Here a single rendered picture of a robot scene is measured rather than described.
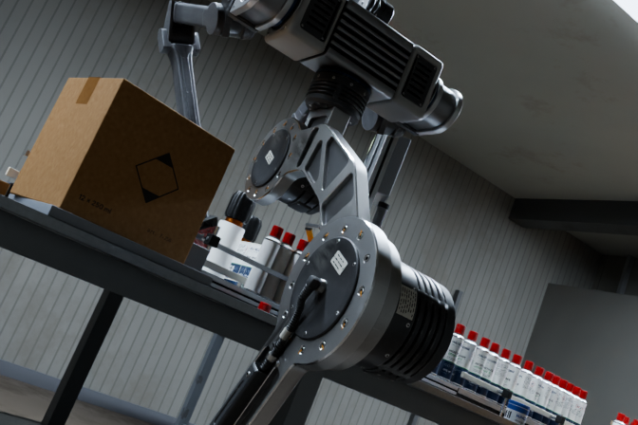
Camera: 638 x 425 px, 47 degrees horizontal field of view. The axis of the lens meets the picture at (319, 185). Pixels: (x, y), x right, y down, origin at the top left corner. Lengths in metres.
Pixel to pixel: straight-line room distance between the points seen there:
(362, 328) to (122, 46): 4.04
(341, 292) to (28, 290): 3.81
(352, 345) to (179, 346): 4.06
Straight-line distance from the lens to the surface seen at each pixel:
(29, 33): 4.81
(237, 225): 2.36
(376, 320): 1.04
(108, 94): 1.45
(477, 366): 2.80
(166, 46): 2.11
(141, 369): 5.02
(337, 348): 1.04
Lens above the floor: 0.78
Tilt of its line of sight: 12 degrees up
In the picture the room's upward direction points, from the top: 23 degrees clockwise
